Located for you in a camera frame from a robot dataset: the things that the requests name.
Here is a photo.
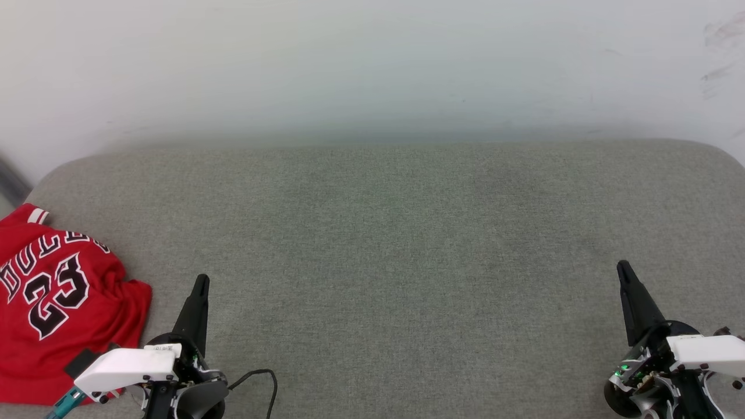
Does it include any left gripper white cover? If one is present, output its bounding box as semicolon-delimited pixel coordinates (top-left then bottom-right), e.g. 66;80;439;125
74;274;229;419

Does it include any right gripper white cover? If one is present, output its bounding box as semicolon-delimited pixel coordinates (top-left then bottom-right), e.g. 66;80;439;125
604;260;745;419

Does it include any red Bulls 23 jersey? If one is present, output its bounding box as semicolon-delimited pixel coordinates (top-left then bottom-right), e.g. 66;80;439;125
0;203;153;406

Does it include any teal cable plug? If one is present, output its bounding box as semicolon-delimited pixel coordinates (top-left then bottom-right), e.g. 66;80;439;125
47;387;87;419

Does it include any grey fabric sofa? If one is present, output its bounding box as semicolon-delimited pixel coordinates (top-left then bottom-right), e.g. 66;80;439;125
0;139;745;419

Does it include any grey metal wall strip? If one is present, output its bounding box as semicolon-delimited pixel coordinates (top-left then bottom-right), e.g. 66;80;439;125
0;152;31;207

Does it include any thin black cable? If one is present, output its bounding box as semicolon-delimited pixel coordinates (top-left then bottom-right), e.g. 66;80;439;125
227;369;278;419

